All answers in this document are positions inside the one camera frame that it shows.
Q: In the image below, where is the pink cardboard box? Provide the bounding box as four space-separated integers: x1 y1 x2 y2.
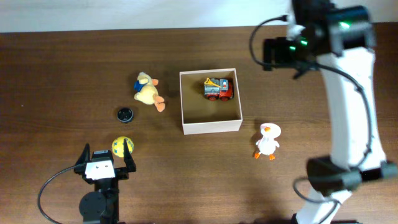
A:
179 68 243 135

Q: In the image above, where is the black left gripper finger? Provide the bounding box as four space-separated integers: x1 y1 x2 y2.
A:
75 143 90 166
123 139 136 172

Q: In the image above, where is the black round cap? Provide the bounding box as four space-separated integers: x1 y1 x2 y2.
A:
117 108 134 123

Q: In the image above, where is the yellow blue ball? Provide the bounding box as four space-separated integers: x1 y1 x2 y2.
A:
111 136 134 158

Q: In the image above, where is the red toy fire truck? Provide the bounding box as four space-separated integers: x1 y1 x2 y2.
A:
203 78 234 101

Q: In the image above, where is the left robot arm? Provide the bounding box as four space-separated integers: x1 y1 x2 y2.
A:
74 137 136 224

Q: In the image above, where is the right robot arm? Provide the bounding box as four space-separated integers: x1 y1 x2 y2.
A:
260 0 397 223

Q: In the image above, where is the white duck figurine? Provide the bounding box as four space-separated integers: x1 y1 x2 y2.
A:
254 123 282 161

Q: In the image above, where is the yellow plush duck toy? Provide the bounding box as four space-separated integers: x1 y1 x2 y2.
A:
134 72 165 112

